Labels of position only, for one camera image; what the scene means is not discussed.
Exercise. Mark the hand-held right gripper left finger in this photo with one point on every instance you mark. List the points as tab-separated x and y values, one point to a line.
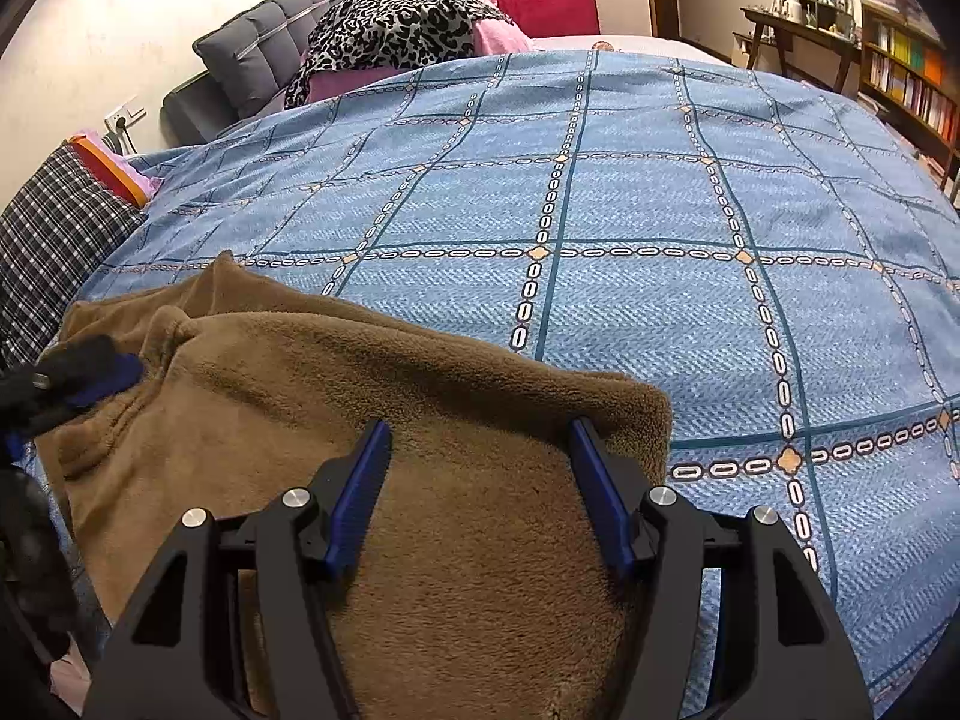
360	495

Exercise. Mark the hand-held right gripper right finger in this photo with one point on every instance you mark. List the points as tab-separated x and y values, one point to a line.
600	495

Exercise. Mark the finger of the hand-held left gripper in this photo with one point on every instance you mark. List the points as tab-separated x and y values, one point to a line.
101	379

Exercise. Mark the brown fleece pants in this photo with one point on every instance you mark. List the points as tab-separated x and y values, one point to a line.
465	577

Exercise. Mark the dark plaid pillow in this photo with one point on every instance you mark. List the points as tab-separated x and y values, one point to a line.
52	240

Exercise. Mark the orange and pink pillow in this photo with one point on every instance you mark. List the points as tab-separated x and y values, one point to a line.
120	165

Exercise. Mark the grey padded headboard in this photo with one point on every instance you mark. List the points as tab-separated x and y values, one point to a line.
247	52

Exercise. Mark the lavender bed sheet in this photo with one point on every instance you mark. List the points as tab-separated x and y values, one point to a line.
660	49

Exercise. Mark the leopard print blanket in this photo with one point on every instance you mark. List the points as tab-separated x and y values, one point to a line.
397	26

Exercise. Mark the dark wooden desk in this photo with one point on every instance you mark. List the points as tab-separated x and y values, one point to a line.
802	26

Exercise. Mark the wooden bookshelf with books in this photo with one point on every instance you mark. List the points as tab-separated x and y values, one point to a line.
907	82

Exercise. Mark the white wall socket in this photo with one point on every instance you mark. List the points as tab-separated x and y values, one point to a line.
124	114

